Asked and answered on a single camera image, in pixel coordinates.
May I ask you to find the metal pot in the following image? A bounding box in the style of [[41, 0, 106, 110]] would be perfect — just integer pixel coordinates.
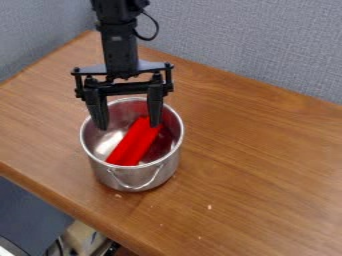
[[79, 97, 185, 192]]

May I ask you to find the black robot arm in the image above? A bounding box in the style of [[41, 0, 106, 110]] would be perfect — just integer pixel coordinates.
[[71, 0, 174, 130]]

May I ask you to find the beige box under table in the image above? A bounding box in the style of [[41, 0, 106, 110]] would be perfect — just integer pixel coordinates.
[[61, 221, 110, 256]]

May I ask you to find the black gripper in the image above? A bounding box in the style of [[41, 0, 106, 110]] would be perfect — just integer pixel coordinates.
[[71, 23, 174, 131]]

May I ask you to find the red plastic block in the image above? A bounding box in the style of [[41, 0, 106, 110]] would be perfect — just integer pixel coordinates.
[[106, 117, 163, 166]]

